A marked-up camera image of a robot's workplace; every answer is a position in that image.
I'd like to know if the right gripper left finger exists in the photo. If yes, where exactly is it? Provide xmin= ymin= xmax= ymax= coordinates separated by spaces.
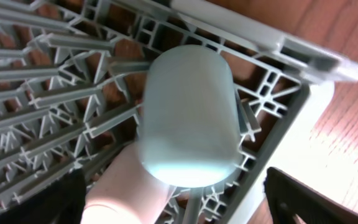
xmin=0 ymin=169 xmax=86 ymax=224

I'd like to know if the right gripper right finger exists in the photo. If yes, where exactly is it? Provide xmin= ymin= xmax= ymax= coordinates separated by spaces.
xmin=264 ymin=167 xmax=358 ymax=224

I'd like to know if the pink cup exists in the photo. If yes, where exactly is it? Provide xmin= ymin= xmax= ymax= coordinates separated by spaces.
xmin=81 ymin=143 xmax=176 ymax=224

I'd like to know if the light blue cup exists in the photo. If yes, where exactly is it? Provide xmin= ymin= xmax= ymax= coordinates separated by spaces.
xmin=139 ymin=45 xmax=241 ymax=188

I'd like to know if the grey dishwasher rack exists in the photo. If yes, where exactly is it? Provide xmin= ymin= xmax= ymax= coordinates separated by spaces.
xmin=0 ymin=1 xmax=358 ymax=223

